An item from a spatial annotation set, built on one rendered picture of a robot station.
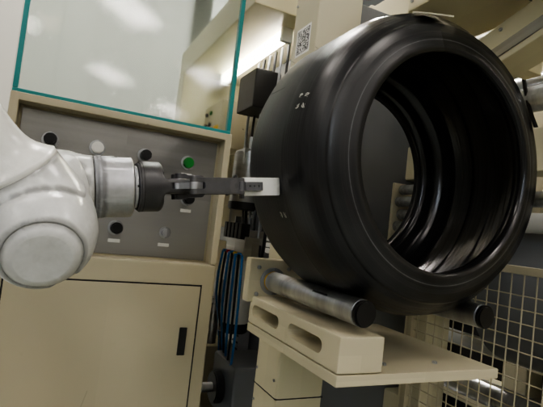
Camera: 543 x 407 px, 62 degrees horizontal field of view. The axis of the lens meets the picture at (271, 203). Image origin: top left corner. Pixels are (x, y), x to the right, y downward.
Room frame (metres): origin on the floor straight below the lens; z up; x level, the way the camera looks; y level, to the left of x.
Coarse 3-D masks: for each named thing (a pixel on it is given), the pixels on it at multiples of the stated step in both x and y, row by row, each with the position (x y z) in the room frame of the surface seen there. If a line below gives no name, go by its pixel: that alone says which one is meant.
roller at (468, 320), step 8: (464, 304) 0.88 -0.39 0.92; (472, 304) 0.87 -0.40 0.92; (480, 304) 0.86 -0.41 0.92; (448, 312) 0.91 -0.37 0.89; (456, 312) 0.89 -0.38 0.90; (464, 312) 0.88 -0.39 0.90; (472, 312) 0.86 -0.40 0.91; (480, 312) 0.85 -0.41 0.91; (488, 312) 0.86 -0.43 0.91; (456, 320) 0.90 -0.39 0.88; (464, 320) 0.88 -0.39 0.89; (472, 320) 0.86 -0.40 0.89; (480, 320) 0.85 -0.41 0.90; (488, 320) 0.86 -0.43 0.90; (480, 328) 0.87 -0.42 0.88
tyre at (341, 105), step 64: (320, 64) 0.73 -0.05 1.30; (384, 64) 0.72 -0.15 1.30; (448, 64) 0.95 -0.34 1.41; (256, 128) 0.87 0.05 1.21; (320, 128) 0.70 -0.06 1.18; (448, 128) 1.08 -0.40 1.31; (512, 128) 0.87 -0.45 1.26; (320, 192) 0.70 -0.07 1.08; (448, 192) 1.11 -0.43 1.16; (512, 192) 0.89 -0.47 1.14; (320, 256) 0.75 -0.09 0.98; (384, 256) 0.73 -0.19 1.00; (448, 256) 1.03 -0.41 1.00
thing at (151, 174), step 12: (144, 168) 0.65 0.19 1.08; (156, 168) 0.66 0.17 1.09; (144, 180) 0.64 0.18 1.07; (156, 180) 0.65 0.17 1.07; (168, 180) 0.66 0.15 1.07; (180, 180) 0.66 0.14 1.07; (144, 192) 0.65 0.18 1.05; (156, 192) 0.65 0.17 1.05; (168, 192) 0.66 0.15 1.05; (180, 192) 0.66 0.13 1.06; (144, 204) 0.66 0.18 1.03; (156, 204) 0.66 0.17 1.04
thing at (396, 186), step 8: (400, 184) 1.38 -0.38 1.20; (392, 192) 1.38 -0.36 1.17; (400, 192) 1.37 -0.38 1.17; (408, 192) 1.34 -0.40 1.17; (392, 200) 1.37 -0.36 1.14; (400, 200) 1.35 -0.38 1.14; (408, 200) 1.31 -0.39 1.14; (392, 208) 1.37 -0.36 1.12; (400, 208) 1.38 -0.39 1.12; (392, 216) 1.37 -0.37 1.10; (400, 216) 1.36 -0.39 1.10; (392, 224) 1.37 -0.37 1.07; (392, 232) 1.37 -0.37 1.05
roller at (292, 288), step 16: (272, 272) 1.03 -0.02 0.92; (272, 288) 1.00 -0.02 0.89; (288, 288) 0.93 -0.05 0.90; (304, 288) 0.88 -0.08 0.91; (320, 288) 0.84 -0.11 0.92; (304, 304) 0.89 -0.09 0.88; (320, 304) 0.82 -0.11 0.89; (336, 304) 0.77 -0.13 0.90; (352, 304) 0.74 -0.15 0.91; (368, 304) 0.74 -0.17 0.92; (352, 320) 0.73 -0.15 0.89; (368, 320) 0.74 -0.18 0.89
